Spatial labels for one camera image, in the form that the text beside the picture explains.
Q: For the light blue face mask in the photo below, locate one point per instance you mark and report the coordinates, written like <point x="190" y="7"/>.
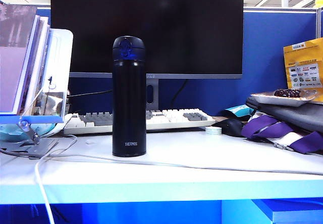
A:
<point x="10" y="133"/>

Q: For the white book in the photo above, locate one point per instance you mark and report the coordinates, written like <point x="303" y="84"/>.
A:
<point x="35" y="57"/>

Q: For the small white green tape roll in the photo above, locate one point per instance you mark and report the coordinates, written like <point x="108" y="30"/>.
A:
<point x="213" y="130"/>

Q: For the blue box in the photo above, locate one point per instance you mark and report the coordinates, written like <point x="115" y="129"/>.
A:
<point x="297" y="214"/>

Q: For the white plastic file holder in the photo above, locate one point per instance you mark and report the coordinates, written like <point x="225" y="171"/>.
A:
<point x="61" y="57"/>

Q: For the teal paper package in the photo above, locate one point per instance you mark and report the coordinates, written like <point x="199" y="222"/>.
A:
<point x="239" y="111"/>

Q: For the yellow paper bag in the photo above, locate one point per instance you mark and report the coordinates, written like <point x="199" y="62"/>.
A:
<point x="302" y="55"/>

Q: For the white grey mechanical keyboard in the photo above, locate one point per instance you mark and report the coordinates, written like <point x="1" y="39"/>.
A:
<point x="174" y="119"/>

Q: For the small white scrap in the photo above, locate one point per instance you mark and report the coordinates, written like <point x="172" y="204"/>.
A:
<point x="89" y="141"/>

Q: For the blue office partition panel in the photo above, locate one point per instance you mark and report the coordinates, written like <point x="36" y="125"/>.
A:
<point x="265" y="57"/>

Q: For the yellow duck toy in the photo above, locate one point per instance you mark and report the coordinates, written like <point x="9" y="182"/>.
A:
<point x="319" y="0"/>

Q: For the black computer mouse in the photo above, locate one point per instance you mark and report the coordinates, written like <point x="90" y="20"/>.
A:
<point x="232" y="128"/>

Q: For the black computer monitor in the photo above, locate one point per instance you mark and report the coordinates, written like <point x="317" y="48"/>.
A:
<point x="176" y="32"/>

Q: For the clear acrylic book stand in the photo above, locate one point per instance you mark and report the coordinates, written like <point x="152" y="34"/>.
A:
<point x="50" y="103"/>

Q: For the gold plastic food tray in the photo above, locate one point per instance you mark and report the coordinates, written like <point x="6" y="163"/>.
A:
<point x="277" y="100"/>

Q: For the grey metal stand base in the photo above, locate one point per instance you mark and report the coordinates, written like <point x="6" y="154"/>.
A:
<point x="38" y="145"/>

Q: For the dark glossy bread bun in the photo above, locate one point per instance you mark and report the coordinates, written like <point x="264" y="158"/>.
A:
<point x="287" y="92"/>

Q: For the black thermos flask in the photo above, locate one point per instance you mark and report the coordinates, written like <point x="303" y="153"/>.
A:
<point x="128" y="95"/>

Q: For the grey fabric laptop sleeve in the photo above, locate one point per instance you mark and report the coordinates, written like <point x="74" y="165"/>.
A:
<point x="297" y="115"/>

